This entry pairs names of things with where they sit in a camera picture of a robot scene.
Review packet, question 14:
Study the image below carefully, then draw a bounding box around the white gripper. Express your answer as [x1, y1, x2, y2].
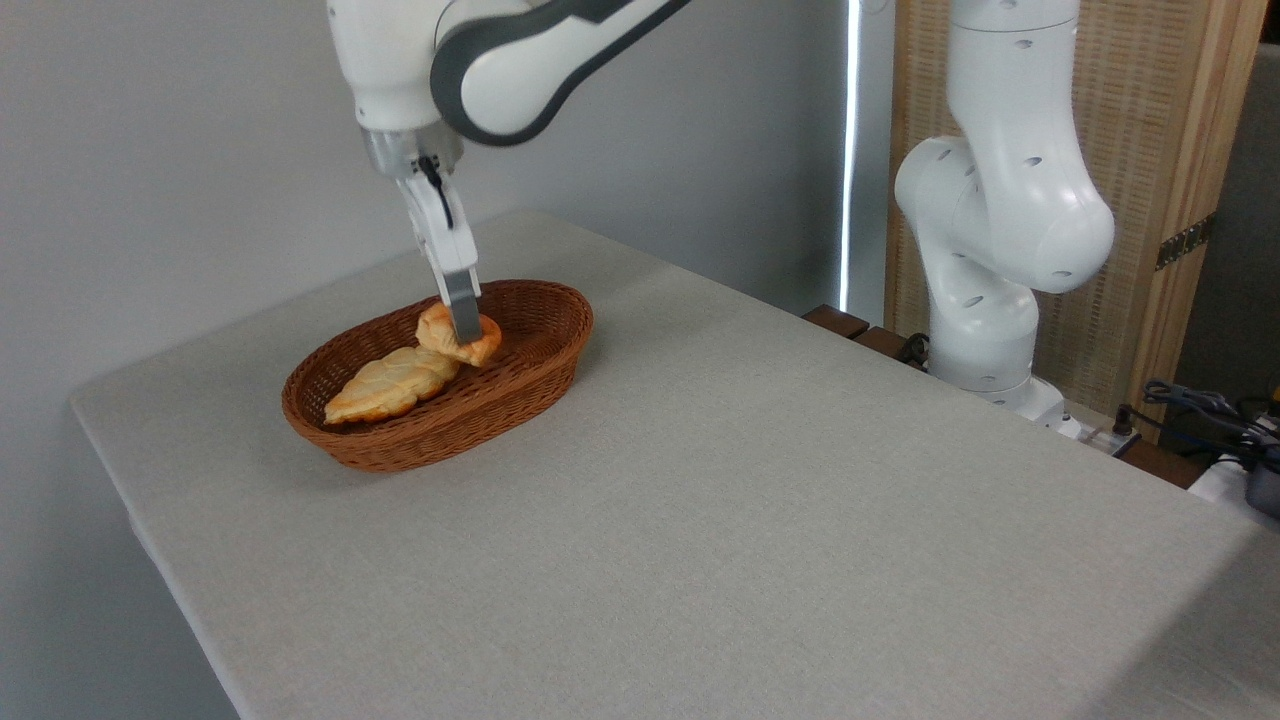
[396, 167, 486, 345]

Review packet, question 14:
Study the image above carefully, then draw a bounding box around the small golden croissant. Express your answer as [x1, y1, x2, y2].
[415, 302, 503, 368]

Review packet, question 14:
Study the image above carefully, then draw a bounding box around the long braided bread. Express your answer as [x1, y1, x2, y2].
[324, 345, 463, 425]

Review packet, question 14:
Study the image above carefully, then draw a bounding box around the brown wicker basket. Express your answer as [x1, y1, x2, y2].
[281, 279, 595, 474]

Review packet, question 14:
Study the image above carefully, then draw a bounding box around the grey tablecloth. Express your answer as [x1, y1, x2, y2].
[70, 210, 1280, 720]

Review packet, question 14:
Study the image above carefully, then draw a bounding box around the dark wooden slat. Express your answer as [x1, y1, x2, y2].
[853, 326, 929, 369]
[803, 305, 871, 340]

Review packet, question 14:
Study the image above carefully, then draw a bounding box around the wooden rattan folding screen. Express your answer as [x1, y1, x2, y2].
[885, 0, 1271, 443]

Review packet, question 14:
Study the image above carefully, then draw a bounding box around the metal screen hinge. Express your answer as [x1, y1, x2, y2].
[1156, 214, 1216, 272]

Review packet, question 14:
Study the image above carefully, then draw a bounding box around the dark grey partition panel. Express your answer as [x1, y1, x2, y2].
[1174, 40, 1280, 426]

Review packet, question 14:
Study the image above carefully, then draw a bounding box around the dark grey device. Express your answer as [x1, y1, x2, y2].
[1244, 462, 1280, 519]

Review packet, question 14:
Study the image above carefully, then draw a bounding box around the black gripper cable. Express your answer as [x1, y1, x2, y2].
[417, 153, 457, 230]

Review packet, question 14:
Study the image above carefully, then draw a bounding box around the blue black cable bundle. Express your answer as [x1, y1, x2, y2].
[1140, 378, 1280, 456]

